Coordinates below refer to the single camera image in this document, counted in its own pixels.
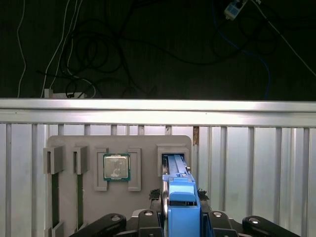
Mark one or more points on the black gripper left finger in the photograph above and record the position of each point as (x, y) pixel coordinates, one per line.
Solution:
(148, 222)

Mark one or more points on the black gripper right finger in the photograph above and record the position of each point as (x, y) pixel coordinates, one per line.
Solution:
(222, 224)

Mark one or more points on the hard disk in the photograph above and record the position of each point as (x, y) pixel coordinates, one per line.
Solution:
(184, 197)

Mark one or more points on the grey parts rack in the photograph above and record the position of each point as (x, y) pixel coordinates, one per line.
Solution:
(148, 172)

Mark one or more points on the silver CPU chip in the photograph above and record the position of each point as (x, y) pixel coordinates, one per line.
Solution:
(116, 167)

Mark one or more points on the white power strip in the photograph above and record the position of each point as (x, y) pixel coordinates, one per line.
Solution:
(59, 95)

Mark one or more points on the white blue adapter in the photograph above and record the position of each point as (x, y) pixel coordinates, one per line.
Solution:
(233, 8)

